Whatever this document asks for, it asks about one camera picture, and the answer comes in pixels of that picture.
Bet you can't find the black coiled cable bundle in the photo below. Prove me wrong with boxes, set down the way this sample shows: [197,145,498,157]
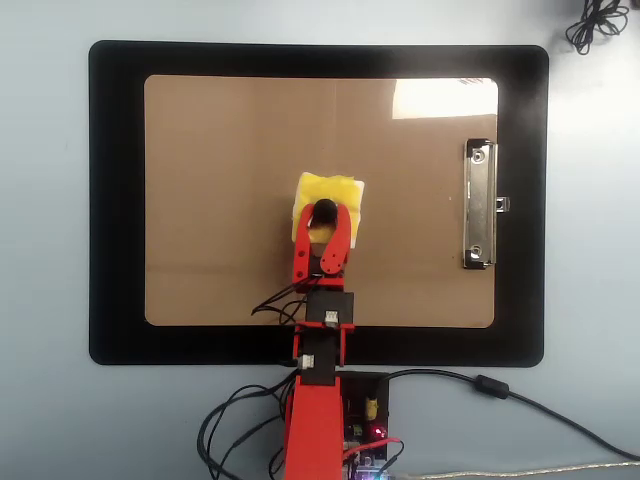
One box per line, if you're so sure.
[564,0,630,55]

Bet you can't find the brown glossy clipboard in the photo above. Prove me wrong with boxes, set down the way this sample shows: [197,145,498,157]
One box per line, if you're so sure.
[143,74,500,330]

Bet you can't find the silver metal clipboard clip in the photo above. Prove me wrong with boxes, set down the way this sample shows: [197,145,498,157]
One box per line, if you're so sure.
[460,138,512,271]

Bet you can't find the yellow sponge with black knob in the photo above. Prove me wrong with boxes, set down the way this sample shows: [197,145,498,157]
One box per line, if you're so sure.
[289,171,367,251]

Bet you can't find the silver USB cable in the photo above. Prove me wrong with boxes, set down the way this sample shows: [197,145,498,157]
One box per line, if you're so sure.
[389,461,640,480]

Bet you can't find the black servo cables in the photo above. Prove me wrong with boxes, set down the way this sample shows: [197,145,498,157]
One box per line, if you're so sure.
[196,277,322,480]

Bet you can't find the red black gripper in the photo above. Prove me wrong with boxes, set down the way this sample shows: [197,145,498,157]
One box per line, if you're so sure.
[292,203,353,293]

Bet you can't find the black rectangular desk mat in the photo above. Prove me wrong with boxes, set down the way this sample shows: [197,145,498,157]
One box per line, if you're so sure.
[88,39,550,369]

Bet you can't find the black power cable with ferrite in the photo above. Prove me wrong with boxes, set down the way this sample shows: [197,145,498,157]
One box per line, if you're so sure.
[374,368,640,461]

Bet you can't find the black robot base with board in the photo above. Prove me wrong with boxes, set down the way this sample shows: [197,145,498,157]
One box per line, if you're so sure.
[342,370,392,480]

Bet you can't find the red wire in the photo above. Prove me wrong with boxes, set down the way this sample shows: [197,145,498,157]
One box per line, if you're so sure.
[342,437,405,459]

